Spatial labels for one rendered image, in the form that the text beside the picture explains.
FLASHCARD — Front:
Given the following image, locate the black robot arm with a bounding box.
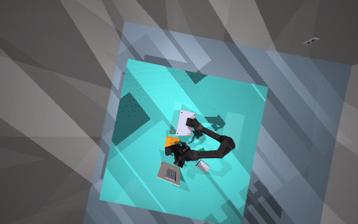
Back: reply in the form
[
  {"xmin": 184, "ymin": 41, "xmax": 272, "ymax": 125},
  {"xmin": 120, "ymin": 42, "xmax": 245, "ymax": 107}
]
[{"xmin": 174, "ymin": 118, "xmax": 235, "ymax": 168}]

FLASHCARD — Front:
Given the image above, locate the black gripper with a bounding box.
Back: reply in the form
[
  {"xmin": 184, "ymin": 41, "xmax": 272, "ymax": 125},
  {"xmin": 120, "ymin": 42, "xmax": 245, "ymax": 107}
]
[{"xmin": 165, "ymin": 142, "xmax": 186, "ymax": 156}]

